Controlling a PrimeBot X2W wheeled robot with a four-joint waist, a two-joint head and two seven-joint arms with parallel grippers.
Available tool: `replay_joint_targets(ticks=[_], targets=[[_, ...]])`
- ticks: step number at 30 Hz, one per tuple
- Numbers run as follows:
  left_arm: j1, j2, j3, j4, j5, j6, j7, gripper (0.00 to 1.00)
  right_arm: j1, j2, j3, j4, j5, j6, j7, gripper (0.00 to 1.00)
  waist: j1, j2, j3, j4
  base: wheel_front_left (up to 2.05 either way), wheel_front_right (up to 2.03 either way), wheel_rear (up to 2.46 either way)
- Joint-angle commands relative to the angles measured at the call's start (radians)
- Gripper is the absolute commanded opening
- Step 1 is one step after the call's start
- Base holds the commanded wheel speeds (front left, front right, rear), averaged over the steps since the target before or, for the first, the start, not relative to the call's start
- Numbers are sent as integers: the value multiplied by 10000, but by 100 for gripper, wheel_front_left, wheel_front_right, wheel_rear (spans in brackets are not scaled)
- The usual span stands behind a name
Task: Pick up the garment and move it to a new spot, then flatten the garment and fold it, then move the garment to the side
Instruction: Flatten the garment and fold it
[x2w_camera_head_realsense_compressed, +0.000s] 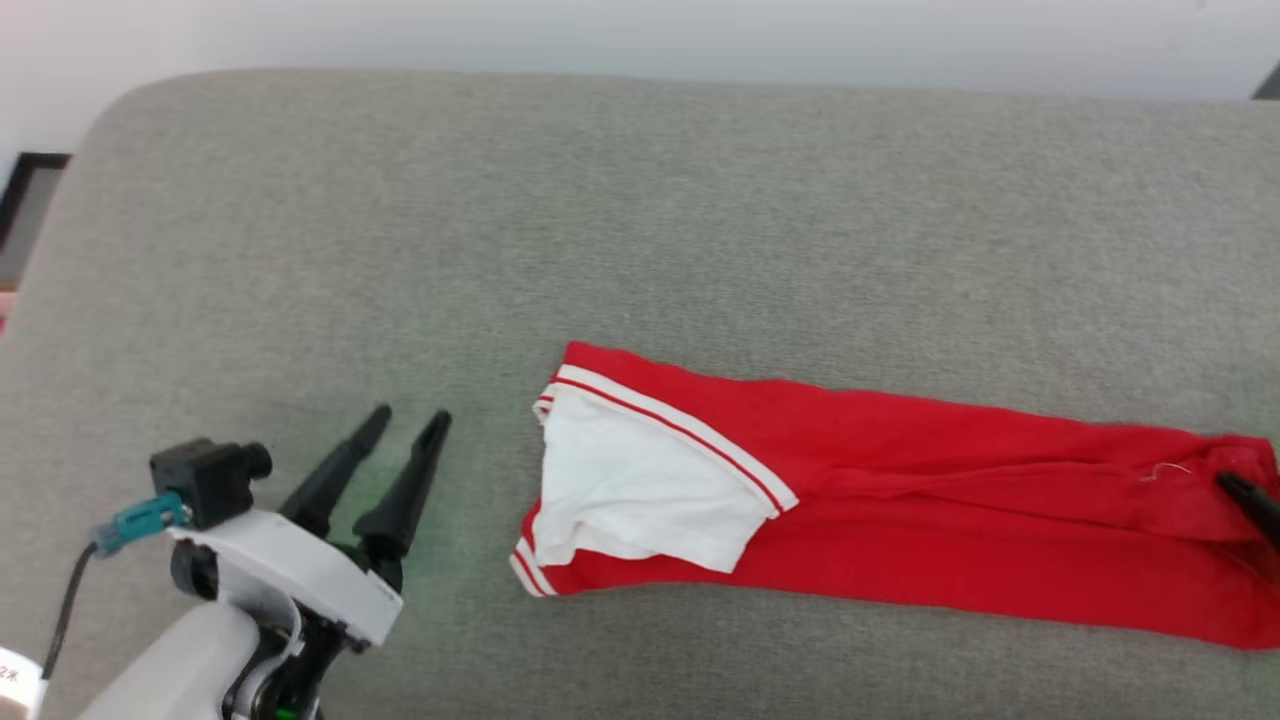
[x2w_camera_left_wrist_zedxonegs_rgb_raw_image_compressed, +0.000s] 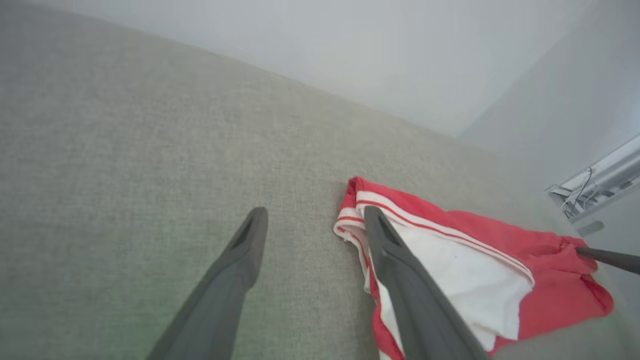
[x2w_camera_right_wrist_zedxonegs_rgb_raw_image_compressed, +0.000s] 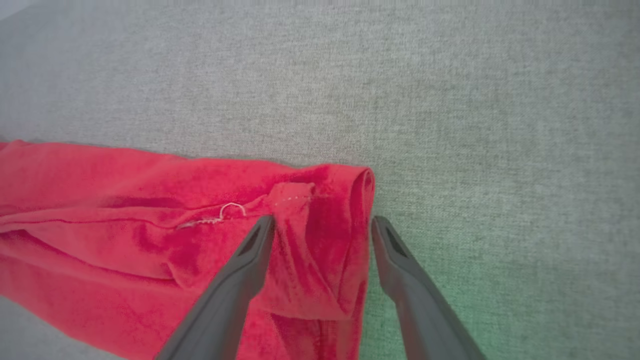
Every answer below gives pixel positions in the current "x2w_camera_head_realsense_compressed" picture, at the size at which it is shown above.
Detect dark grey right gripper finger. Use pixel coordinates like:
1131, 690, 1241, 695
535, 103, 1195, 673
1216, 471, 1280, 547

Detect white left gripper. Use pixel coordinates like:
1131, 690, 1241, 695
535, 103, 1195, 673
168, 404, 454, 651

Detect red and white shirt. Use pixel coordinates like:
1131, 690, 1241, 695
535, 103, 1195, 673
508, 340, 1280, 651

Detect grey fabric panel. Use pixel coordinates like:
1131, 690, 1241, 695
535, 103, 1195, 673
0, 68, 1280, 720

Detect black framed panel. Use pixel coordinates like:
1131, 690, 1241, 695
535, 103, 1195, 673
0, 152, 73, 286

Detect black cable with teal connector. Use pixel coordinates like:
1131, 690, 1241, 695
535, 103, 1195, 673
40, 492, 193, 681

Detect white cable label tag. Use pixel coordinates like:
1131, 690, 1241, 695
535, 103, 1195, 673
0, 648, 48, 720

